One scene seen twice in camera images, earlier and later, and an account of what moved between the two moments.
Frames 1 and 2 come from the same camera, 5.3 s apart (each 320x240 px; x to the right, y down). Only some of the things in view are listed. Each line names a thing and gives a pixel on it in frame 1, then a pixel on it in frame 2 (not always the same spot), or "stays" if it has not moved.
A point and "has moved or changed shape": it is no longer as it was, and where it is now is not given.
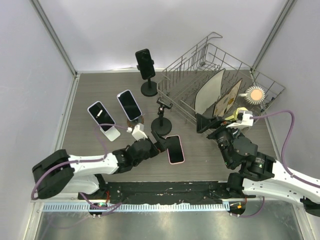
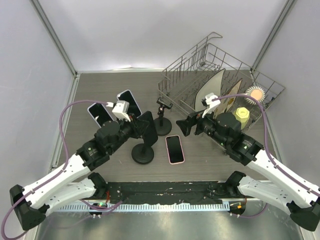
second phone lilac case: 129,104 stays
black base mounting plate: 164,192 stays
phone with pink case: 175,151 stays
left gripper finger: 162,144 → 144,123
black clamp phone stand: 149,88 has moved or changed shape
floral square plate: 225,103 stays
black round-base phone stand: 162,126 stays
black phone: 145,63 → 150,136
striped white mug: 254,95 stays
